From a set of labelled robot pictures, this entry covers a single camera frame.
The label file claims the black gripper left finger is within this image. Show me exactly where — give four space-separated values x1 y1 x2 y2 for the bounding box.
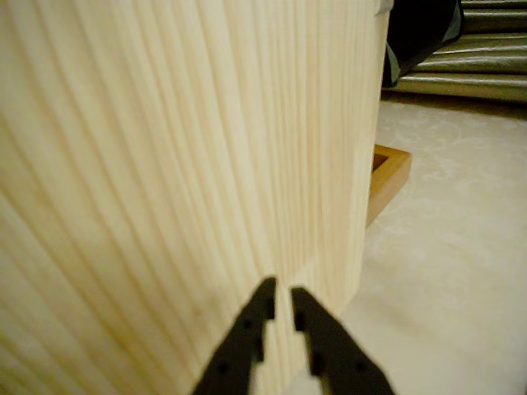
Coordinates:
193 277 277 395

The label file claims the ribbed metallic radiator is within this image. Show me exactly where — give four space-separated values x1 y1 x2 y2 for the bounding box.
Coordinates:
380 0 527 102

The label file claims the black cloth with grey trim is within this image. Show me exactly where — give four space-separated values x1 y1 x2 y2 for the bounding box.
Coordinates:
381 0 465 88

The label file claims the brown wooden table beam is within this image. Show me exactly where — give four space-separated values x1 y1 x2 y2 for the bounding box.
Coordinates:
367 143 413 225

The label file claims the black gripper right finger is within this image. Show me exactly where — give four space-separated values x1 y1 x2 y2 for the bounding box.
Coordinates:
291 286 396 395

